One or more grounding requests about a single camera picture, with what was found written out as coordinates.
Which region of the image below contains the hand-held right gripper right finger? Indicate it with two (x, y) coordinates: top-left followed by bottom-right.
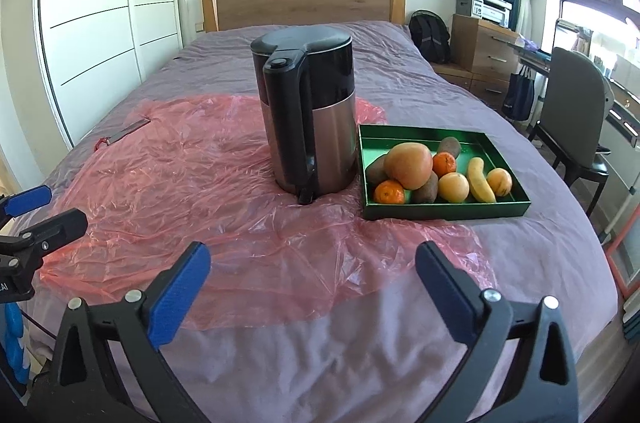
(416, 240), (581, 423)

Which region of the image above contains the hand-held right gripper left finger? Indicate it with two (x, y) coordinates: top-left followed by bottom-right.
(48, 241), (212, 423)

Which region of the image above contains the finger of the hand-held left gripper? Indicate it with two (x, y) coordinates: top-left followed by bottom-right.
(0, 209), (89, 269)
(0, 185), (53, 219)

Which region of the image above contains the green tray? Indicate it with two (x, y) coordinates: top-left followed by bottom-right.
(358, 124), (532, 222)

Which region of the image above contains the brown kiwi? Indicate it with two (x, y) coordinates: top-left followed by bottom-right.
(437, 136), (463, 158)
(365, 154), (388, 184)
(411, 172), (439, 204)

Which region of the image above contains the yellow spotted round fruit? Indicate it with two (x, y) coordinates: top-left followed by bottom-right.
(437, 172), (470, 204)
(486, 168), (514, 197)

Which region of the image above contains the orange tangerine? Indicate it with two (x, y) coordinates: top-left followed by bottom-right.
(373, 179), (406, 205)
(432, 151), (458, 178)

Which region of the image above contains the yellow banana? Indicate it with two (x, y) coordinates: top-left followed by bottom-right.
(467, 157), (497, 204)

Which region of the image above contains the yellow red apple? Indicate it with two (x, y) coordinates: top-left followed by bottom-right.
(384, 142), (434, 191)

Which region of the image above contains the blue white clothing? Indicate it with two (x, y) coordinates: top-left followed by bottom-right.
(0, 303), (32, 386)

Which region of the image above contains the pink plastic sheet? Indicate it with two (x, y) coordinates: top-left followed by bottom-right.
(37, 93), (496, 331)

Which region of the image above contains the copper black electric kettle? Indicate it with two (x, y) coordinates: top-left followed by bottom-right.
(250, 25), (357, 205)

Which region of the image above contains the white wardrobe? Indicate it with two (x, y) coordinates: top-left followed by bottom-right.
(37, 0), (183, 148)

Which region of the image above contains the dark blue bag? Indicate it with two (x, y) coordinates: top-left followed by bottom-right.
(502, 65), (536, 121)

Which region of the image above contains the grey office chair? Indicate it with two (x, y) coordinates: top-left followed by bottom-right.
(527, 47), (613, 216)

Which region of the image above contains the wooden drawer cabinet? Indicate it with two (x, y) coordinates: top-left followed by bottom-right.
(451, 14), (526, 111)

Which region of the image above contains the glass desk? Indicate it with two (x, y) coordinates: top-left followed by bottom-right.
(510, 38), (640, 138)

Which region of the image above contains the black backpack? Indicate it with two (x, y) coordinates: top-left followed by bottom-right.
(408, 9), (452, 64)

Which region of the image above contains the white printer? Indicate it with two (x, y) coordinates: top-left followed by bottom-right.
(455, 0), (513, 28)

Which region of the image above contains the wooden headboard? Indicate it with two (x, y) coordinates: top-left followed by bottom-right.
(201, 0), (407, 34)

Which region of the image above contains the red-handled flat tool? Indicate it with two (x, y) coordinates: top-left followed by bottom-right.
(94, 118), (152, 151)

